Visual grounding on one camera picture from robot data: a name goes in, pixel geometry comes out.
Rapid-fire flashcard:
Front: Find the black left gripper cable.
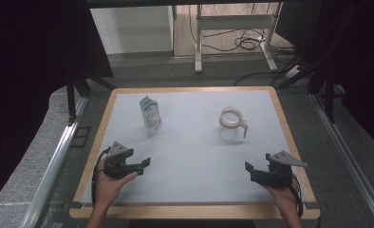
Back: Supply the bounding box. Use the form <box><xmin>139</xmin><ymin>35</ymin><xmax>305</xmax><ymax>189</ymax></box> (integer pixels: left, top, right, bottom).
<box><xmin>91</xmin><ymin>146</ymin><xmax>111</xmax><ymax>205</ymax></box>

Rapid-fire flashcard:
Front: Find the aluminium rail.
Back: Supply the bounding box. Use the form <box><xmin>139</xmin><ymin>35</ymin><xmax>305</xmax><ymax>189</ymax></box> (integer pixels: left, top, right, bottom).
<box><xmin>311</xmin><ymin>93</ymin><xmax>374</xmax><ymax>227</ymax></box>
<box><xmin>18</xmin><ymin>96</ymin><xmax>88</xmax><ymax>228</ymax></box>

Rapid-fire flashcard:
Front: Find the black floor cable bundle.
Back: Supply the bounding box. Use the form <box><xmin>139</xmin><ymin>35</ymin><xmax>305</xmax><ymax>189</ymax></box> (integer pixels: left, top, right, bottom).
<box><xmin>188</xmin><ymin>3</ymin><xmax>298</xmax><ymax>55</ymax></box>

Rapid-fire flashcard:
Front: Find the white metal desk frame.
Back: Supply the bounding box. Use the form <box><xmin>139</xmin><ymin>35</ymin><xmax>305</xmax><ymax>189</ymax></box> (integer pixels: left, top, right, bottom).
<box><xmin>194</xmin><ymin>3</ymin><xmax>279</xmax><ymax>74</ymax></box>

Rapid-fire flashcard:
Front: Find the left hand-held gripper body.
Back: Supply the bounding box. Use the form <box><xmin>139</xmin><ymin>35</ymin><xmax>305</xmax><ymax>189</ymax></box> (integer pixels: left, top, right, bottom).
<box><xmin>103</xmin><ymin>141</ymin><xmax>135</xmax><ymax>181</ymax></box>

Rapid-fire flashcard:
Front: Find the person's right hand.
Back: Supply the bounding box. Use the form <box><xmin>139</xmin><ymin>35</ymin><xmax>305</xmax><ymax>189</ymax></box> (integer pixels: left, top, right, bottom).
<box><xmin>264</xmin><ymin>177</ymin><xmax>302</xmax><ymax>219</ymax></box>

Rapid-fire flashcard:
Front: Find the light grey table mat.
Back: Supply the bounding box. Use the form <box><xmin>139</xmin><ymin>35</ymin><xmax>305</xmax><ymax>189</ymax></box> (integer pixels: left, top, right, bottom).
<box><xmin>80</xmin><ymin>89</ymin><xmax>308</xmax><ymax>205</ymax></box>

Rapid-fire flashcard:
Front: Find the wooden-edged table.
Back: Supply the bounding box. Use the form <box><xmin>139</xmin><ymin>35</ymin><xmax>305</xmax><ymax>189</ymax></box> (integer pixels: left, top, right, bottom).
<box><xmin>69</xmin><ymin>85</ymin><xmax>321</xmax><ymax>220</ymax></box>

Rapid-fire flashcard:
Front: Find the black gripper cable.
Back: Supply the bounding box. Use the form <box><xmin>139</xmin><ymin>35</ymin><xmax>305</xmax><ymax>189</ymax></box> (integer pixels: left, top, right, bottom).
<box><xmin>91</xmin><ymin>146</ymin><xmax>111</xmax><ymax>205</ymax></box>
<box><xmin>289</xmin><ymin>174</ymin><xmax>304</xmax><ymax>219</ymax></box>

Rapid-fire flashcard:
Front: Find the dark curtain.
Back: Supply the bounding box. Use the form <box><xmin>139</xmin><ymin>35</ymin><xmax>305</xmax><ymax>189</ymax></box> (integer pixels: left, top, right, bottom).
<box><xmin>0</xmin><ymin>0</ymin><xmax>113</xmax><ymax>203</ymax></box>
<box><xmin>276</xmin><ymin>0</ymin><xmax>374</xmax><ymax>156</ymax></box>

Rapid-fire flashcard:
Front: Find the white cabinet panel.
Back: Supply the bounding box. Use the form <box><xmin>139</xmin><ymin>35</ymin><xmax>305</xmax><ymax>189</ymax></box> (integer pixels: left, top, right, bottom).
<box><xmin>89</xmin><ymin>6</ymin><xmax>175</xmax><ymax>55</ymax></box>

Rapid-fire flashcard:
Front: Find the black tripod stand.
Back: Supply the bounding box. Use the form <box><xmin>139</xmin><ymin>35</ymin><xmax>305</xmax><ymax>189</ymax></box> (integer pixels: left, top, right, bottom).
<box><xmin>65</xmin><ymin>70</ymin><xmax>115</xmax><ymax>124</ymax></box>
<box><xmin>270</xmin><ymin>53</ymin><xmax>338</xmax><ymax>124</ymax></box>

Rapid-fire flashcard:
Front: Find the white power strip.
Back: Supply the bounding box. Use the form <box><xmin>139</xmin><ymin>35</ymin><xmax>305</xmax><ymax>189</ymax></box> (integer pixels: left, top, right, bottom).
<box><xmin>284</xmin><ymin>65</ymin><xmax>302</xmax><ymax>79</ymax></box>

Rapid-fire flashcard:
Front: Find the clear jar with beige rim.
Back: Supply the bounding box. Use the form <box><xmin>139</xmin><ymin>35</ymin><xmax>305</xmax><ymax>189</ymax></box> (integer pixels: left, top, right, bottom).
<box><xmin>218</xmin><ymin>106</ymin><xmax>249</xmax><ymax>142</ymax></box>

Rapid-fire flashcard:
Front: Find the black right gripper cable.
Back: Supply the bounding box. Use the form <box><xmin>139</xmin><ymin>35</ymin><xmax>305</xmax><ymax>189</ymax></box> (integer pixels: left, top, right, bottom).
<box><xmin>289</xmin><ymin>174</ymin><xmax>304</xmax><ymax>219</ymax></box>

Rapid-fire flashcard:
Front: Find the person's left hand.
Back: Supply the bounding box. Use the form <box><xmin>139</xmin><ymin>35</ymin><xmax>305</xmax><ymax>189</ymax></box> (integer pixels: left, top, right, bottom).
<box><xmin>94</xmin><ymin>160</ymin><xmax>140</xmax><ymax>207</ymax></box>

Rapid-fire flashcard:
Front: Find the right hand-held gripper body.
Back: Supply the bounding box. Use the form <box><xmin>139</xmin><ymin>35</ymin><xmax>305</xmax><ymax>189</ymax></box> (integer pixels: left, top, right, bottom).
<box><xmin>251</xmin><ymin>150</ymin><xmax>308</xmax><ymax>189</ymax></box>

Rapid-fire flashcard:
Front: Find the white and blue pouch bag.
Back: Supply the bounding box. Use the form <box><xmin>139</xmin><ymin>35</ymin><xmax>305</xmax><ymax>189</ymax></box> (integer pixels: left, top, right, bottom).
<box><xmin>139</xmin><ymin>95</ymin><xmax>161</xmax><ymax>137</ymax></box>

